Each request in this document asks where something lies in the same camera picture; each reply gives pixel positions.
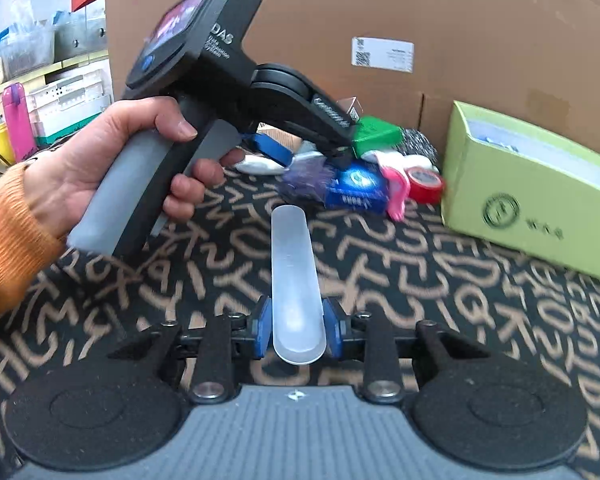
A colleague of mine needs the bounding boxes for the person's left forearm orange sleeve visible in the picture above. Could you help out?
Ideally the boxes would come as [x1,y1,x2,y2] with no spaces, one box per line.
[0,160,68,327]

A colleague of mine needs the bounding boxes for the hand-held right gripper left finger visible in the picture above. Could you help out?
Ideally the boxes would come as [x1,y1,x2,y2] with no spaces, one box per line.
[107,296,272,407]

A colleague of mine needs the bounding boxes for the lime green cardboard box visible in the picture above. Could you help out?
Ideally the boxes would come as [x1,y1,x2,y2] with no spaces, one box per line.
[440,100,600,286]

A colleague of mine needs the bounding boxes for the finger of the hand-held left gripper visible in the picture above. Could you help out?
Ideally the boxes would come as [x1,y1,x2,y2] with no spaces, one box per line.
[300,93,361,169]
[241,132,294,167]

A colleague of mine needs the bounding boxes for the grey storage bin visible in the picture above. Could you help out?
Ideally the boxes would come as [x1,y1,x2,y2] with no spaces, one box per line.
[54,7,110,61]
[0,25,56,79]

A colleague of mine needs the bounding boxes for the blue printed box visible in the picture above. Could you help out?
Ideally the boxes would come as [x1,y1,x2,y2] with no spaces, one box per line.
[325,165,395,213]

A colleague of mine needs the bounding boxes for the large brown cardboard box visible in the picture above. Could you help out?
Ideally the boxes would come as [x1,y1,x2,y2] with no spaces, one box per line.
[104,0,600,173]

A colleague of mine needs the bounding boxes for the person's left hand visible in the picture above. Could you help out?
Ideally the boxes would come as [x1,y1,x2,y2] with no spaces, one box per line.
[22,96,245,241]

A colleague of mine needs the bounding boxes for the red tape roll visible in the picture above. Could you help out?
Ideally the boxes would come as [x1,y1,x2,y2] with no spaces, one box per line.
[405,166,447,206]

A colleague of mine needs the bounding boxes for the steel wool scrubber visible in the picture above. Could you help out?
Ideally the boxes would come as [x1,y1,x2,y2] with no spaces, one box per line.
[400,127,439,169]

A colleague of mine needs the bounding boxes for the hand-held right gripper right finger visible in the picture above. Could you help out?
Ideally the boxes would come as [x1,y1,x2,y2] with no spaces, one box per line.
[323,297,487,407]

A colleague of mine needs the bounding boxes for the pink white glove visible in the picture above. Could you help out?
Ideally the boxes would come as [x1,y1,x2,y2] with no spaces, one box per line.
[377,152,413,222]

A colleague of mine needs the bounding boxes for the white shipping label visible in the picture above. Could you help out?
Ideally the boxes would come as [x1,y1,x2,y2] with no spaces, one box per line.
[351,36,415,74]

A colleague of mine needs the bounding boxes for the white plastic crate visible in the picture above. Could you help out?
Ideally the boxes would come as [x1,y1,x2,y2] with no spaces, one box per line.
[27,66,113,146]

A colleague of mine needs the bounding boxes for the black lettered mat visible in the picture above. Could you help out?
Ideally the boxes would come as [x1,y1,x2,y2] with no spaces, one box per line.
[0,160,600,480]

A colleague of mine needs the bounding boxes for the small green box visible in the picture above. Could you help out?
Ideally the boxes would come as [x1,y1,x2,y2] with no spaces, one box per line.
[351,116,405,159]

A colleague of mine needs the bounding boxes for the pink bottle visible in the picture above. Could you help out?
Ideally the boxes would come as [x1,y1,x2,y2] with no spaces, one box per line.
[0,82,38,163]

